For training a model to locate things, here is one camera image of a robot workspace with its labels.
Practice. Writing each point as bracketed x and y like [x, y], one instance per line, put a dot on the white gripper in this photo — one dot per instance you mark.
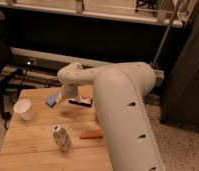
[63, 94]

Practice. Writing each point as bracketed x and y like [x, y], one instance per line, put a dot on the orange pepper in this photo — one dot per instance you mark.
[92, 134]

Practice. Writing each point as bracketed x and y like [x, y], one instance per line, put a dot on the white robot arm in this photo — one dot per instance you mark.
[119, 90]

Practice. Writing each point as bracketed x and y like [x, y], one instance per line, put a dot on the blue sponge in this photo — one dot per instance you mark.
[51, 100]

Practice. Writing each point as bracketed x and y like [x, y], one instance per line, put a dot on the black and white eraser block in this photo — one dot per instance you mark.
[82, 101]

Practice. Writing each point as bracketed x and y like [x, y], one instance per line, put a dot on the white baseboard heater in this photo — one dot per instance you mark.
[56, 57]

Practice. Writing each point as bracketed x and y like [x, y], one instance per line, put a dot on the speckled metal can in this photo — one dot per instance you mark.
[61, 138]

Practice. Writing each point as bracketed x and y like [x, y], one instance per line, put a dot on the black office chair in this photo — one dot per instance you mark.
[6, 57]

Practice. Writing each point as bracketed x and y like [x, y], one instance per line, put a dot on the metal pole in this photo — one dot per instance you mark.
[173, 16]

